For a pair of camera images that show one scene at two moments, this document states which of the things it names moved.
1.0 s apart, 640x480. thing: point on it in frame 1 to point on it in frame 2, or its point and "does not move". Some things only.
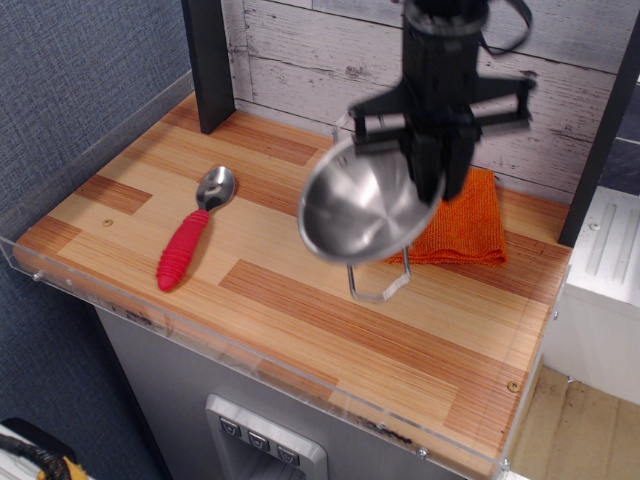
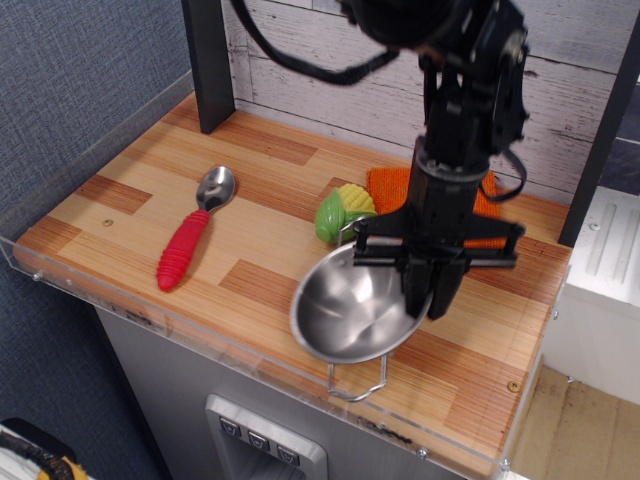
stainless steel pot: x=366 y=210 to x=346 y=312
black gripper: x=440 y=96 to x=439 y=234
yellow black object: x=54 y=466 does not move
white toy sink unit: x=594 y=342 does not move
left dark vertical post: x=210 y=64 does not move
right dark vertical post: x=600 y=134 does not move
